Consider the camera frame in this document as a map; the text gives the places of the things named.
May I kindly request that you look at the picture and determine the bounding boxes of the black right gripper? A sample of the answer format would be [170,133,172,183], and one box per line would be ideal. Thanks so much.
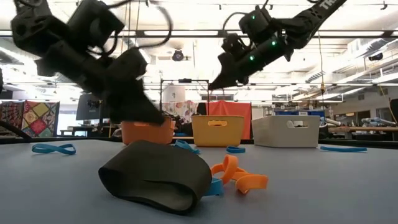
[208,39,292,90]

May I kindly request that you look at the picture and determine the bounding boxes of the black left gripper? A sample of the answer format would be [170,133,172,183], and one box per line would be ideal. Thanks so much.
[35,42,165,125]

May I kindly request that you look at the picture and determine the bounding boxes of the wide black rubber band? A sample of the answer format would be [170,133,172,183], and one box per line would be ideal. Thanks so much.
[98,139,213,216]

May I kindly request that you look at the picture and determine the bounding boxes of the orange rubber band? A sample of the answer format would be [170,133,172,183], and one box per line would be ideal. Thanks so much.
[210,154,269,195]

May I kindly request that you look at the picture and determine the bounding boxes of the orange plastic basket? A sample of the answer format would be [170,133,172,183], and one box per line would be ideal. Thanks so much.
[120,116,175,146]

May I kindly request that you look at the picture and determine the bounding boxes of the red cloth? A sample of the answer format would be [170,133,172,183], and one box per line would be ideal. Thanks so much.
[205,100,252,140]

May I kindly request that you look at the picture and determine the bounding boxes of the floral cloth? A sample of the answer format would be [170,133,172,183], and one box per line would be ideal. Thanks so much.
[161,101,199,119]

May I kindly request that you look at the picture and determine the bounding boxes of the black room monitor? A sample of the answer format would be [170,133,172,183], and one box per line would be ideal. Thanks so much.
[76,93,109,121]

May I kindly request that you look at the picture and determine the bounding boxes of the person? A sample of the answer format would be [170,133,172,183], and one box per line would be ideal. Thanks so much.
[174,116,193,137]

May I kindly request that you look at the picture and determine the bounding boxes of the yellow plastic basket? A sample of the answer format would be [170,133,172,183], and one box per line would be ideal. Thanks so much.
[191,115,245,147]

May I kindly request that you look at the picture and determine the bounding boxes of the white plastic basket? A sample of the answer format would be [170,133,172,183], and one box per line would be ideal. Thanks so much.
[251,115,321,148]

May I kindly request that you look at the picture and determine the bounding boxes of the blue storage bins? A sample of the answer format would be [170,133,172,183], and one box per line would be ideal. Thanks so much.
[275,108,326,118]

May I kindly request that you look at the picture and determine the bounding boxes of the bright patchwork quilt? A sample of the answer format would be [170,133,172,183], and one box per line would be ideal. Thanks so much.
[21,100,60,138]

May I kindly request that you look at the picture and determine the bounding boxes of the black beam with light strips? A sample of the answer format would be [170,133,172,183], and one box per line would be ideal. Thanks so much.
[0,30,398,39]

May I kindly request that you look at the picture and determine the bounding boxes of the dark patterned quilt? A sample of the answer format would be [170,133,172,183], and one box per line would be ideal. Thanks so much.
[0,101,24,138]

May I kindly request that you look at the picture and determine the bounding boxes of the grey blue machine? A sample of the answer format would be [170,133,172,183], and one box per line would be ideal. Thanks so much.
[360,116,397,127]

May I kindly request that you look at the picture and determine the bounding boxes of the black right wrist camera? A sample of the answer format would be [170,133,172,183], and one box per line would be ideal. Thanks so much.
[221,33,249,58]

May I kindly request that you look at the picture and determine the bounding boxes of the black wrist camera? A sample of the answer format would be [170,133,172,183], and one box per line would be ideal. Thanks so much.
[221,33,249,58]
[107,46,149,85]

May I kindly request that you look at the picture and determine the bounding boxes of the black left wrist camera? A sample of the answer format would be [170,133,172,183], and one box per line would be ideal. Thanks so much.
[107,46,149,85]

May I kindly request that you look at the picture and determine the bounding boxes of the black right camera cable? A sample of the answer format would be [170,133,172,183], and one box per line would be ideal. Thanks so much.
[222,11,249,37]

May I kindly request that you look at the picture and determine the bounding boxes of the black camera cable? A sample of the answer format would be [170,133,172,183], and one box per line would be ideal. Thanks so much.
[105,0,174,50]
[222,11,249,37]

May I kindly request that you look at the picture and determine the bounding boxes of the black left camera cable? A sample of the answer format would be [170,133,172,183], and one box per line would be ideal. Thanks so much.
[105,0,174,50]

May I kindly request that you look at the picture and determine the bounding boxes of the wooden bench rail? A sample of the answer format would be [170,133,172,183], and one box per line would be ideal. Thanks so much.
[328,126,398,133]

